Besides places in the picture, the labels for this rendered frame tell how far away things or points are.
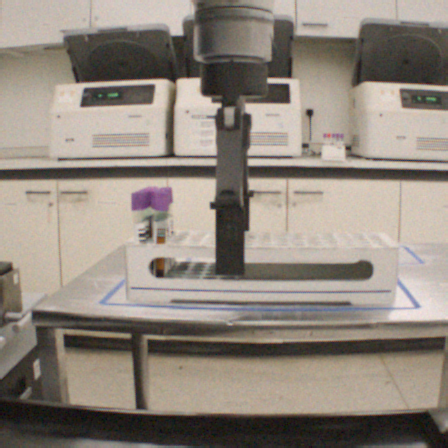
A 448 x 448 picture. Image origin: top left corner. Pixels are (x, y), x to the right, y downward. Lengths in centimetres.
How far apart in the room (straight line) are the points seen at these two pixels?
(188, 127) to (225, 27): 199
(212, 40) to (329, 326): 32
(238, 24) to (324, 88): 263
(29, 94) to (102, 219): 108
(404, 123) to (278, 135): 57
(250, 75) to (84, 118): 210
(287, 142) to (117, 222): 82
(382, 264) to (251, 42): 27
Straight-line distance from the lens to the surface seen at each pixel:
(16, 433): 41
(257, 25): 64
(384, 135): 266
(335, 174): 266
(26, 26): 317
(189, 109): 262
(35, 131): 345
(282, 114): 260
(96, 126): 269
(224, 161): 59
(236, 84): 63
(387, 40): 296
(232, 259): 62
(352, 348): 285
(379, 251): 64
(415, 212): 271
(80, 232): 274
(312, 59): 326
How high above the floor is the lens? 99
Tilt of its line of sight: 8 degrees down
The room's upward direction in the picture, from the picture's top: straight up
